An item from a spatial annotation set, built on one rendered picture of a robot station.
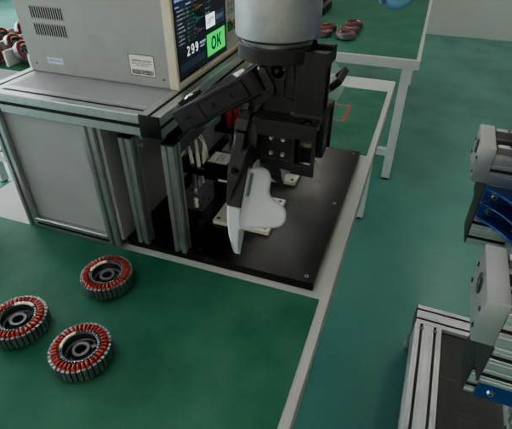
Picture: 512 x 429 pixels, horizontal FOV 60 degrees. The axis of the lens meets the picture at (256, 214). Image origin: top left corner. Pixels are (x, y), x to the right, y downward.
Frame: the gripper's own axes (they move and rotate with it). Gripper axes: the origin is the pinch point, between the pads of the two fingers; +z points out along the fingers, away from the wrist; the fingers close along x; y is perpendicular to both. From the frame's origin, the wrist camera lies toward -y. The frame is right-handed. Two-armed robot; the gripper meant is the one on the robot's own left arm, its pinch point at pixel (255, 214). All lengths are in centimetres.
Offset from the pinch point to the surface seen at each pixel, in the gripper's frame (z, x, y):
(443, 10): 87, 582, 16
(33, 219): 38, 25, -72
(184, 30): -8, 45, -33
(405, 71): 48, 210, 4
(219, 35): -2, 62, -34
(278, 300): 40.2, 23.6, -4.1
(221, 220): 37, 41, -26
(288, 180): 37, 66, -16
